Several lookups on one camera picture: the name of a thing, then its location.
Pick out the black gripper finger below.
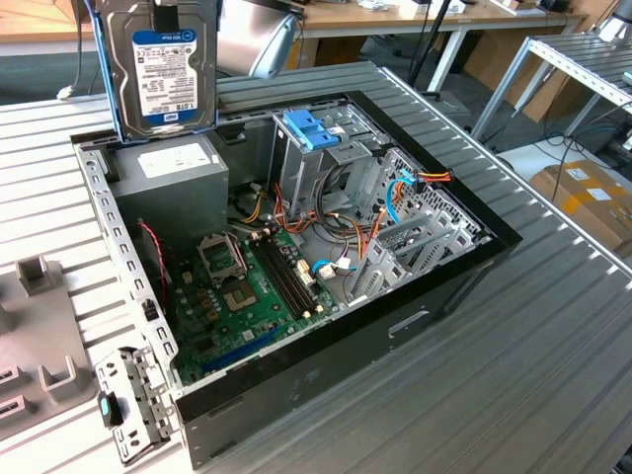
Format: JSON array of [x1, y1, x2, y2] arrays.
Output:
[[153, 0, 180, 33]]

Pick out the hard disk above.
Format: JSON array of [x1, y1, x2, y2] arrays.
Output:
[[90, 0, 222, 145]]

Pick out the light blue data wire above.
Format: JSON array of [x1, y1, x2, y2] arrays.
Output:
[[384, 167, 422, 227]]

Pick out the orange red power wire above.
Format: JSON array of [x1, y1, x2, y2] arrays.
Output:
[[357, 169, 454, 263]]

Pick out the grey metal disk bay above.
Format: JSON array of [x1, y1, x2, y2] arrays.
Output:
[[345, 212, 495, 308]]

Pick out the wooden box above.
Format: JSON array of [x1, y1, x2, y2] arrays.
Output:
[[51, 0, 93, 24]]

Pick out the small brown cardboard box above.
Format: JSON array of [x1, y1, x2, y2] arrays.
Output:
[[295, 37, 369, 70]]

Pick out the grey power supply unit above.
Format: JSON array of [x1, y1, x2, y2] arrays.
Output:
[[109, 133, 231, 248]]

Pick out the long wooden desk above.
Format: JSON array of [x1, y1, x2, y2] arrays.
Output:
[[0, 0, 592, 95]]

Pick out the grey drive cage blue latch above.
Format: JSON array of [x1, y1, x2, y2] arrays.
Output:
[[269, 109, 392, 224]]

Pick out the metal socket cover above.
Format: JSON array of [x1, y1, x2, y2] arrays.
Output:
[[196, 234, 248, 285]]

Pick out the black tripod stand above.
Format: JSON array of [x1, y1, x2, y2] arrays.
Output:
[[408, 0, 454, 103]]

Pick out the black RAM slot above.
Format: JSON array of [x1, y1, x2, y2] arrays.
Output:
[[248, 238, 305, 321], [260, 235, 318, 313]]

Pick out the CPU socket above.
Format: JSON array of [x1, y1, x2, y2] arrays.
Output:
[[219, 279, 260, 314]]

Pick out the green motherboard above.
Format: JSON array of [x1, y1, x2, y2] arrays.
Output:
[[170, 225, 343, 389]]

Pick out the grey parts rack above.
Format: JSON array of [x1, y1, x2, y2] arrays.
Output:
[[0, 253, 100, 441]]

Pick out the large brown cardboard box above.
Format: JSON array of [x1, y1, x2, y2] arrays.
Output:
[[463, 27, 592, 124]]

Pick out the blue expansion slot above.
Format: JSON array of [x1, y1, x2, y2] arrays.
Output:
[[199, 324, 283, 375]]

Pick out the open black PC case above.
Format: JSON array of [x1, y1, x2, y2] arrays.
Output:
[[70, 90, 523, 470]]

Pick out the metal slat side table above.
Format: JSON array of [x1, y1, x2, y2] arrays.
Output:
[[471, 33, 632, 144]]

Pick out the cardboard box white labels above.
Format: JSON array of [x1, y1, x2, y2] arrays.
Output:
[[528, 158, 632, 259]]

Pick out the black arm cable harness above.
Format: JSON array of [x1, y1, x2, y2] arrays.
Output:
[[56, 0, 88, 101]]

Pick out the yellow wire white plug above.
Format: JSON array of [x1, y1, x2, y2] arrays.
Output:
[[234, 181, 272, 224]]

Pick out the orange red wire bundle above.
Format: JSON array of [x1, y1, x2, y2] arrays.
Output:
[[272, 181, 327, 237]]

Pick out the black wire bundle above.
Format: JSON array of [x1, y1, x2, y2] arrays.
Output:
[[315, 163, 357, 233]]

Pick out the black case fan red wire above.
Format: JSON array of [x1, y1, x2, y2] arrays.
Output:
[[133, 218, 175, 322]]

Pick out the thin wire locking lever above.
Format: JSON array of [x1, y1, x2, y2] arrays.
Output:
[[233, 239, 250, 281]]

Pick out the thin blue wire white plug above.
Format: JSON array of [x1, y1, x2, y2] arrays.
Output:
[[309, 257, 357, 283]]

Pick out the metal card retention bracket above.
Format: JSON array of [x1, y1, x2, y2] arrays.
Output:
[[93, 345, 183, 468]]

